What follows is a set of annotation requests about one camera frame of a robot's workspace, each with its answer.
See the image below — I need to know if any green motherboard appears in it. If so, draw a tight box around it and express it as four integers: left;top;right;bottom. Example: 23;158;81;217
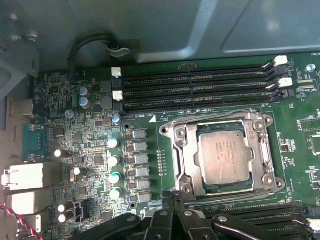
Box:
21;51;320;240

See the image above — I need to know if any black looped cable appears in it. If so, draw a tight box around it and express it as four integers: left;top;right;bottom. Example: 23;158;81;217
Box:
66;33;118;81

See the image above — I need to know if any black open PC case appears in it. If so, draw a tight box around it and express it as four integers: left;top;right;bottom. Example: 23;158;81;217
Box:
0;0;320;166

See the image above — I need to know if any CPU socket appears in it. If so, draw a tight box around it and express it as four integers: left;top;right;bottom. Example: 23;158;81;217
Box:
157;108;287;201

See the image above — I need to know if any silver rear port housing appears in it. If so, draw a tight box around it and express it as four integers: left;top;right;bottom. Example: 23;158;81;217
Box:
4;191;55;216
0;162;63;192

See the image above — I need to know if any silver CPU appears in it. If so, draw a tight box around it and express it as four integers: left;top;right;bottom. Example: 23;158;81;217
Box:
196;129;253;187

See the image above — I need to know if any red black twisted wire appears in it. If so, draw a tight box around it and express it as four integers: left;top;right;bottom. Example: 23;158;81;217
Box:
0;204;45;240

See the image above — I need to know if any black board power connector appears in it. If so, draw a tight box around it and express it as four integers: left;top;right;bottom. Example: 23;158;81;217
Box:
73;199;86;224

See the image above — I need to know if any metal socket cover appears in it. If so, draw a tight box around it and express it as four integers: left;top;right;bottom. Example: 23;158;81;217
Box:
173;117;275;197

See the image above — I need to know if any metal socket locking lever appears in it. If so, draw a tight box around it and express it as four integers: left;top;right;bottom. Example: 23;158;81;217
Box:
159;108;275;133
172;184;286;201

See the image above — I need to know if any metal cable clip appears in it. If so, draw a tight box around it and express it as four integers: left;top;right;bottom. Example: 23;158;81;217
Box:
106;44;131;58

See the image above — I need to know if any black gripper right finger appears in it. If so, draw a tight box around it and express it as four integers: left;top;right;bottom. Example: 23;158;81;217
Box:
175;191;315;240

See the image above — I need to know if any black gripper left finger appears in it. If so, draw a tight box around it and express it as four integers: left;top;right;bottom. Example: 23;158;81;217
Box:
71;190;178;240

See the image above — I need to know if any grey square power choke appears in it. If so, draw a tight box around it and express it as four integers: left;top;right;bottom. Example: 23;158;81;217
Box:
134;141;148;154
134;154;150;166
137;179;151;191
138;191;151;204
136;166;150;179
133;128;147;140

